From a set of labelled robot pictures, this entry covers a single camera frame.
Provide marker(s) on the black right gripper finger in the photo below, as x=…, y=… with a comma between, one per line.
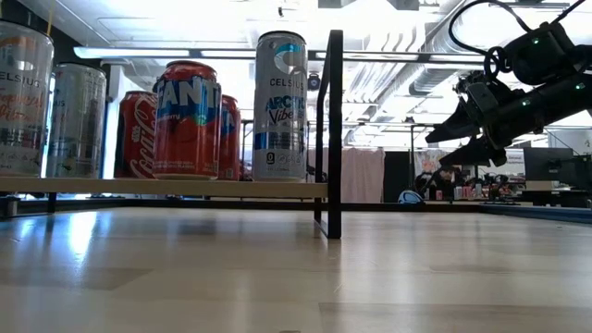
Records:
x=455, y=127
x=472, y=155

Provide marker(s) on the Celsius Arctic Vibe can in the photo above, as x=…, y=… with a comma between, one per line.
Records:
x=279, y=115

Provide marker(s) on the red Fanta can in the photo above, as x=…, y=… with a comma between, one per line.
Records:
x=230, y=148
x=187, y=139

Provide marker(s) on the red Coca-Cola can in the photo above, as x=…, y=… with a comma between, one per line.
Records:
x=136, y=139

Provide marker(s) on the white tall can pink lettering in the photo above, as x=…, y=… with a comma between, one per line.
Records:
x=78, y=125

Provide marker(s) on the Celsius can pineapple print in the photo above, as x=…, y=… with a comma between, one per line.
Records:
x=23, y=115

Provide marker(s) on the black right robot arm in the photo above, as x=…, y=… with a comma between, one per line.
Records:
x=541, y=99

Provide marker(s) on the cluttered distant workbench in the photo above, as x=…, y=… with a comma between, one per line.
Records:
x=467, y=189

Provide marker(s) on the black computer monitor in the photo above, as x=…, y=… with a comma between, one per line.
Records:
x=546, y=164

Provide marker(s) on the black partition panel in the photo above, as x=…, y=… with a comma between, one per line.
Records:
x=397, y=176

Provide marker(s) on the pink curtain panel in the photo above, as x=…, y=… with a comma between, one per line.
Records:
x=361, y=176

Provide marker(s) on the small black ceiling fixture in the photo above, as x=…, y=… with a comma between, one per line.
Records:
x=280, y=10

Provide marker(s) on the dark grey canister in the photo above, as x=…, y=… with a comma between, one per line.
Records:
x=9, y=206

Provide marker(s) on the black metal rack frame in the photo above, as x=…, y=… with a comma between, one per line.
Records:
x=411, y=157
x=243, y=148

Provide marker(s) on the silver corrugated ceiling duct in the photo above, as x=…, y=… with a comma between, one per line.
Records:
x=430, y=78

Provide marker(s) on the black metal shelf end frame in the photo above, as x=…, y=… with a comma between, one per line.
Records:
x=335, y=139
x=51, y=202

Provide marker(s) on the black metal table frame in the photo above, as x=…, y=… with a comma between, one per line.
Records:
x=185, y=204

